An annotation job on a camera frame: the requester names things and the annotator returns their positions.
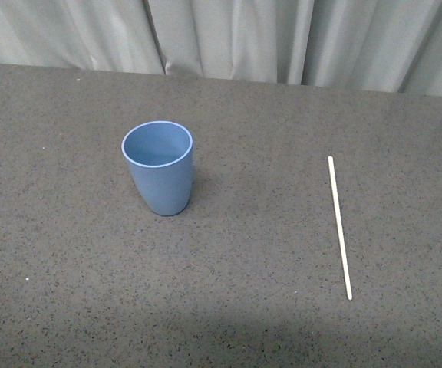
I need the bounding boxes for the light wooden chopstick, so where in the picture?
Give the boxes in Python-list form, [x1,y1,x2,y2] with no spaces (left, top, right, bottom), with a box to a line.
[328,156,353,301]

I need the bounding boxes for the blue plastic cup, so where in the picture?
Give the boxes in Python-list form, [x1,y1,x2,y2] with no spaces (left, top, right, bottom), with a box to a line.
[121,121,193,216]

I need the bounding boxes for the grey-green curtain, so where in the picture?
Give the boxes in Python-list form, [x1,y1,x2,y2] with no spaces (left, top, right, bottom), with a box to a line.
[0,1,442,96]

